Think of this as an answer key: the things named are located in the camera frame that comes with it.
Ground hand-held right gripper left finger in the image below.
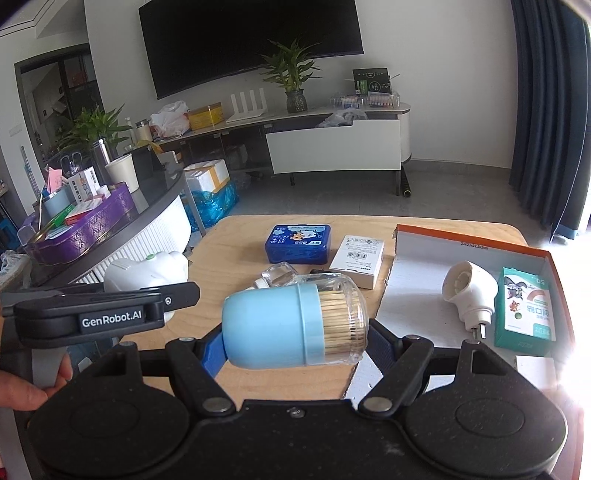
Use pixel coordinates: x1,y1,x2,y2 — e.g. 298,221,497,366
95,325,236,415

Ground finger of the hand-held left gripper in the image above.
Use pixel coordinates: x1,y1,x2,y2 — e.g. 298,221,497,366
104,281,202,312

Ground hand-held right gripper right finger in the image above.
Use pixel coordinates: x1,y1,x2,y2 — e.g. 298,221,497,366
358,319,513,415

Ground white plug-in mosquito repeller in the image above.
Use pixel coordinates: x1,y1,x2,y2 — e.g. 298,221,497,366
442,261,500,341
103,251,190,325

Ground light blue toothpick holder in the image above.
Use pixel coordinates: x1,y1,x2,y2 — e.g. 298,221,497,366
222,273,372,369

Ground white power adapter box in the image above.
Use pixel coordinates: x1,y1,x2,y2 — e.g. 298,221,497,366
328,234,386,291

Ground blue rectangular tin box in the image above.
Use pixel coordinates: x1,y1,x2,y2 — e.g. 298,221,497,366
264,224,334,265

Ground green bandage box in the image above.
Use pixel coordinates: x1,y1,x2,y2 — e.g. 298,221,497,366
493,267,557,356

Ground person's left hand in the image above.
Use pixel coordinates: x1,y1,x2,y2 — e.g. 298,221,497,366
0,354,74,412

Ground round cabinet ribbed white front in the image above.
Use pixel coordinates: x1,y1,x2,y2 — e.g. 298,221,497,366
0,176,193,297

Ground purple tin tray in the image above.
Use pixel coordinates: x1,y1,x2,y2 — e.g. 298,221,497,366
23,181,130,267

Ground blue plastic bag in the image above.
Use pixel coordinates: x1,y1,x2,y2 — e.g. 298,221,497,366
184,181,241,230

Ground red flat box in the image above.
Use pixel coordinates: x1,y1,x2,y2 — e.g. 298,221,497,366
64,203,107,226

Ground white cardboard box orange tape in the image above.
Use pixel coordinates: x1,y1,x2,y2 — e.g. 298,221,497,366
183,159,231,193

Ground white paper cup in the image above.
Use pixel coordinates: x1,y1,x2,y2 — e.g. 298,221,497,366
104,154,140,195

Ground black box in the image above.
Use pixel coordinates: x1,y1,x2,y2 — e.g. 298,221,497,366
131,148,160,184

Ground white medicine box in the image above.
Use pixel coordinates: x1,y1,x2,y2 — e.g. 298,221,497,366
64,168,100,204

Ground scissors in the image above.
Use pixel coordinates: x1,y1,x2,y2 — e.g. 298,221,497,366
59,152,86,176

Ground steel thermos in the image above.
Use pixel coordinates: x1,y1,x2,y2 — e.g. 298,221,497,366
92,138,119,172

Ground white plastic bag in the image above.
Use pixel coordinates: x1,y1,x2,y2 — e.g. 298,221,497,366
150,102,191,138

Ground yellow box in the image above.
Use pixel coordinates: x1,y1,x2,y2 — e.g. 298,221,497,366
187,104,225,132

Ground green bamboo plant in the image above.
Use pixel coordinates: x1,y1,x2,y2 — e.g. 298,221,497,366
55,104,128,158

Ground white router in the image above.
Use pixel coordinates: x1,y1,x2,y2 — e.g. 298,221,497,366
226,88,269,123

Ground white television stand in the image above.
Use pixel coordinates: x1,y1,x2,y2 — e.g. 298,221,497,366
159,100,412,198

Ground grey crumpled plastic bag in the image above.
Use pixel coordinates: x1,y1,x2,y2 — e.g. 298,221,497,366
316,108,368,129

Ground potted plant in glass vase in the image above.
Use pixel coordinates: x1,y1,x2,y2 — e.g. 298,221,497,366
259,39,323,114

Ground clear organizer tray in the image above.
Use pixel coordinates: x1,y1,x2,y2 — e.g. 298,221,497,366
329,90,400,110

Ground black television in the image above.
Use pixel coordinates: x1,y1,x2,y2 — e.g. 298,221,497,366
138,0,365,100

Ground dark green box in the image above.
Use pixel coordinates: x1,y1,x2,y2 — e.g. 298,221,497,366
352,68,393,95

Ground dark blue curtain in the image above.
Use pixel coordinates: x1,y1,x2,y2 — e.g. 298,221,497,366
507,0,591,241

